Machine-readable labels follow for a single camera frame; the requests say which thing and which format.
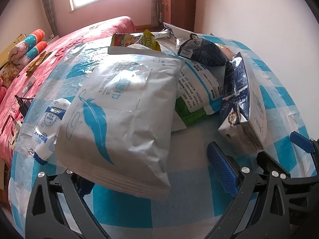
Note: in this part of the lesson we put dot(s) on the brown floral pillow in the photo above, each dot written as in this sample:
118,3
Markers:
7,73

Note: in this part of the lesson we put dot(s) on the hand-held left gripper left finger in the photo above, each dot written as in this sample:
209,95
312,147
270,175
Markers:
72,191

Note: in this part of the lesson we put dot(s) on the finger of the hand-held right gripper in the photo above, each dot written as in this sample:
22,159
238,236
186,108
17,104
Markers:
265,160
302,142

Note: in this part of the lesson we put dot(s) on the brown cloth strip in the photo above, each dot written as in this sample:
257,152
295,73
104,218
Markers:
37,62

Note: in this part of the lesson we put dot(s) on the white silver foil packet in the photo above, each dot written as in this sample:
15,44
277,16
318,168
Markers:
172,42

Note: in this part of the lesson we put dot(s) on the white green plastic packet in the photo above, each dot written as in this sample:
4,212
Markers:
197,89

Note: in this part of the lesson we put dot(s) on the standing air conditioner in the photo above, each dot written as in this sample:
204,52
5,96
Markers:
48,7

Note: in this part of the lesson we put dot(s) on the wooden cabinet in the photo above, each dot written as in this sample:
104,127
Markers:
179,5

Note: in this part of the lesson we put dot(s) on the yellow green snack packet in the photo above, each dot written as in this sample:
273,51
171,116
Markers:
150,41

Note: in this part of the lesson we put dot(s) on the white blue mask packet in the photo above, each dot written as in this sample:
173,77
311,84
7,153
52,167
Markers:
48,127

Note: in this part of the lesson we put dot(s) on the small orange packet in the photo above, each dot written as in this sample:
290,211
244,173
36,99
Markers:
225,51

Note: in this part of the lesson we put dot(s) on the bed with pink sheet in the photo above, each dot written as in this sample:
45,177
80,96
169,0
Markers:
82,37

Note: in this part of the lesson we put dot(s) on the yellow headboard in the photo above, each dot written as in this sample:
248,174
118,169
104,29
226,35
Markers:
10,47

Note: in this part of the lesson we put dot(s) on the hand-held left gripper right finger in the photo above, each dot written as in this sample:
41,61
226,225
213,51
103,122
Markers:
221,169

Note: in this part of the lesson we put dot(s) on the dark blue white carton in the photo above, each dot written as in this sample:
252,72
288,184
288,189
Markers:
236,99

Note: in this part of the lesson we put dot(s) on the blue checkered tablecloth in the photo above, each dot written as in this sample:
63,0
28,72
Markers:
124,211

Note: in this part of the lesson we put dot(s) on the small white packet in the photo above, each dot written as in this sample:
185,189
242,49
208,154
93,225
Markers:
29,84

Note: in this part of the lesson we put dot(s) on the orange teal bolster pillow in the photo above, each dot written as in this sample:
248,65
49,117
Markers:
32,37
35,51

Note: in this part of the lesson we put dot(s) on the white feather-print plastic bag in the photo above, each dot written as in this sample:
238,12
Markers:
119,119

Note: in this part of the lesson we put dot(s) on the dark blue snack bag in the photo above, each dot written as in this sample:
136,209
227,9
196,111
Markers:
204,51

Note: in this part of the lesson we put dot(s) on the yellow red dates packet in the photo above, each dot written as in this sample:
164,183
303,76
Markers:
124,39

